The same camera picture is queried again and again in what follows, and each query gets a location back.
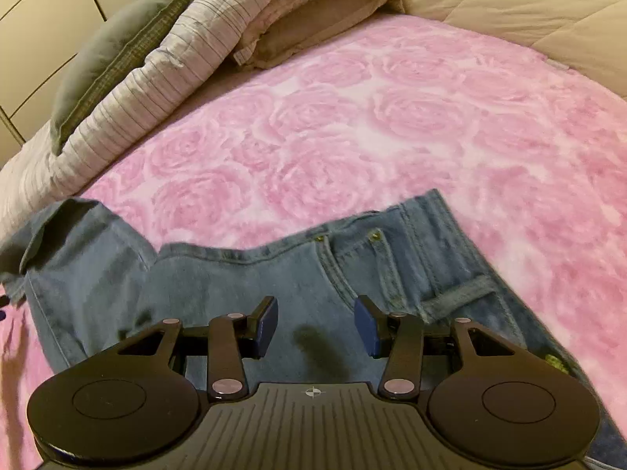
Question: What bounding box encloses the blue-grey towel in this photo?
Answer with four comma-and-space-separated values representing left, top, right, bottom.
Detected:
0, 188, 627, 470

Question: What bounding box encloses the pink rose blanket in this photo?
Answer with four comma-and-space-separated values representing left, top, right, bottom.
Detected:
0, 12, 627, 470

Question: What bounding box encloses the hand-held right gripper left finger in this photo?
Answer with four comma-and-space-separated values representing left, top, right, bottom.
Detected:
116, 296, 280, 401

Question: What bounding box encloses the beige folded blanket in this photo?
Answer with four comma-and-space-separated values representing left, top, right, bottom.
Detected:
232, 0, 406, 70

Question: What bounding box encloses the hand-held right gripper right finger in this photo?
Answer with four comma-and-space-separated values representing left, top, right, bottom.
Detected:
353, 295, 516, 398

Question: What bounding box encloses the grey-green pillow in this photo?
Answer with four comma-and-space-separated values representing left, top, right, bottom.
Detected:
49, 0, 203, 155

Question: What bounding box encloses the white striped folded quilt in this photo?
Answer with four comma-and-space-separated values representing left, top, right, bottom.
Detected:
0, 0, 375, 248

